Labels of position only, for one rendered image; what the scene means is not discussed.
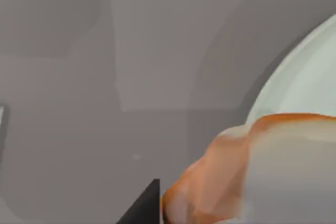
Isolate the pale green plate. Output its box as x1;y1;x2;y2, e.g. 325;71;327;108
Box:
245;13;336;126

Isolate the brown crusted bread loaf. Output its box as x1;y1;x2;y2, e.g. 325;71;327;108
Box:
160;113;336;224

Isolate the grey flat object edge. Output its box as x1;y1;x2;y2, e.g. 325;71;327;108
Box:
0;104;10;167

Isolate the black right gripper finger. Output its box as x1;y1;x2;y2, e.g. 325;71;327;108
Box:
116;178;161;224

